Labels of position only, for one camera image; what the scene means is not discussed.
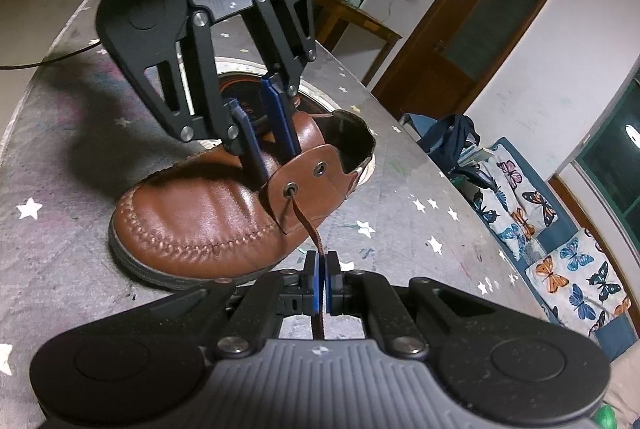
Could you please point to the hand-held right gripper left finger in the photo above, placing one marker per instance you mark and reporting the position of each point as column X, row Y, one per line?
column 312, row 281

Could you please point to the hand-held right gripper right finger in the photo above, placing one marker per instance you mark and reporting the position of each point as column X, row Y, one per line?
column 331, row 281

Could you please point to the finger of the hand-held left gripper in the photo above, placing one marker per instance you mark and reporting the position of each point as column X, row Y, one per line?
column 275, row 109
column 245, row 129

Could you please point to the brown shoelace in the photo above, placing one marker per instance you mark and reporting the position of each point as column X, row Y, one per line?
column 305, row 221

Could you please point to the brown leather shoe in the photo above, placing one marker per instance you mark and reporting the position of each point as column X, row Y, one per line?
column 200, row 209

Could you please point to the round black induction cooker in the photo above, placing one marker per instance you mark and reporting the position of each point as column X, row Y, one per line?
column 237, row 86

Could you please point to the grey star-print tablecloth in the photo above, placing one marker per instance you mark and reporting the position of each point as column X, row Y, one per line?
column 425, row 234

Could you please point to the wooden side table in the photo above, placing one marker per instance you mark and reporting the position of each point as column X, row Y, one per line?
column 360, row 21

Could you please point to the dark blue backpack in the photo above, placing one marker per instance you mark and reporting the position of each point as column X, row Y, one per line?
column 445, row 139

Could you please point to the stack of books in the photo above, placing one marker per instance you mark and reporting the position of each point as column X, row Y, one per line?
column 475, row 155

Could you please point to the butterfly print cushion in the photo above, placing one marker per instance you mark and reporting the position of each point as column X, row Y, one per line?
column 515, row 199
column 580, row 284

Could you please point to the brown wooden door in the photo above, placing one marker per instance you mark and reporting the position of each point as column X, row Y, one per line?
column 465, row 39

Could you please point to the blue sofa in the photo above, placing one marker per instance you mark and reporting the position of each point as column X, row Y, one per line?
column 555, row 236

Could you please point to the green-framed window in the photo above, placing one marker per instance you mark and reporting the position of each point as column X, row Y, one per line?
column 610, row 169

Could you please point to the green ball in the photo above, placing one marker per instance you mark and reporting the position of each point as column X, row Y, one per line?
column 607, row 416

